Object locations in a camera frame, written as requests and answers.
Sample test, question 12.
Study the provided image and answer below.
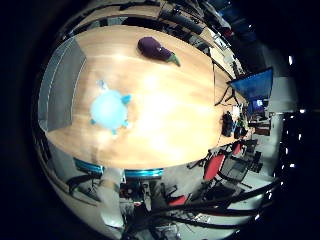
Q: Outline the blue turtle plush toy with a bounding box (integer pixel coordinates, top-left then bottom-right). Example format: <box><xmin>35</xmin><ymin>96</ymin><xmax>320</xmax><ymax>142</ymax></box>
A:
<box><xmin>89</xmin><ymin>79</ymin><xmax>133</xmax><ymax>136</ymax></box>

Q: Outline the purple eggplant plush toy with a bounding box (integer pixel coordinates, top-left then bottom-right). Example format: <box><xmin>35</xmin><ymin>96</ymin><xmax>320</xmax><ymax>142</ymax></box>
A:
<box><xmin>136</xmin><ymin>36</ymin><xmax>182</xmax><ymax>67</ymax></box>

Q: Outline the red office chair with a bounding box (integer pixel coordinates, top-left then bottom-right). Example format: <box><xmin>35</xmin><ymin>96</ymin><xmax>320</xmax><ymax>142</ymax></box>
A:
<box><xmin>203</xmin><ymin>152</ymin><xmax>227</xmax><ymax>182</ymax></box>
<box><xmin>167</xmin><ymin>195</ymin><xmax>188</xmax><ymax>207</ymax></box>

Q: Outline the wooden desk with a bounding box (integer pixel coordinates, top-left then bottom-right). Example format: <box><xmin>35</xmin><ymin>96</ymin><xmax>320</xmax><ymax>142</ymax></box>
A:
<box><xmin>66</xmin><ymin>1</ymin><xmax>248</xmax><ymax>78</ymax></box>

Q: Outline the grey fabric container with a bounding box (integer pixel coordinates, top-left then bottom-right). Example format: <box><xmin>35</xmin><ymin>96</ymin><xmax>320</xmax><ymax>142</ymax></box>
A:
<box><xmin>37</xmin><ymin>36</ymin><xmax>88</xmax><ymax>133</ymax></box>

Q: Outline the white post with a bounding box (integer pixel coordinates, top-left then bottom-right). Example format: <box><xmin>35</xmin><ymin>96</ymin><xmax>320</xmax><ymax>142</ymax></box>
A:
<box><xmin>97</xmin><ymin>166</ymin><xmax>125</xmax><ymax>228</ymax></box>

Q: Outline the blue computer monitor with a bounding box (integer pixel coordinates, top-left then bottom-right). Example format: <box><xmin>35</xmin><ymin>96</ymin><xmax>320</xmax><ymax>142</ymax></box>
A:
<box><xmin>229</xmin><ymin>67</ymin><xmax>275</xmax><ymax>101</ymax></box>

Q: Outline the black cable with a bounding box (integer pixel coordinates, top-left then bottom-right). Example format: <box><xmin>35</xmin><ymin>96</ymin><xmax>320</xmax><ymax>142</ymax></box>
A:
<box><xmin>156</xmin><ymin>214</ymin><xmax>264</xmax><ymax>232</ymax></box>
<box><xmin>146</xmin><ymin>179</ymin><xmax>284</xmax><ymax>214</ymax></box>

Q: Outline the blue metal bar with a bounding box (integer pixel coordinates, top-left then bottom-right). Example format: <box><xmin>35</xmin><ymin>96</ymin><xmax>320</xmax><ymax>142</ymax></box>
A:
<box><xmin>124</xmin><ymin>168</ymin><xmax>165</xmax><ymax>180</ymax></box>
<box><xmin>73</xmin><ymin>157</ymin><xmax>105</xmax><ymax>175</ymax></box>

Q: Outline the small lit screen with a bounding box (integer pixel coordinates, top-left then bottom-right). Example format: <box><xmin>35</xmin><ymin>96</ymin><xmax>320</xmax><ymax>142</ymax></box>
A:
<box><xmin>251</xmin><ymin>98</ymin><xmax>266</xmax><ymax>111</ymax></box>

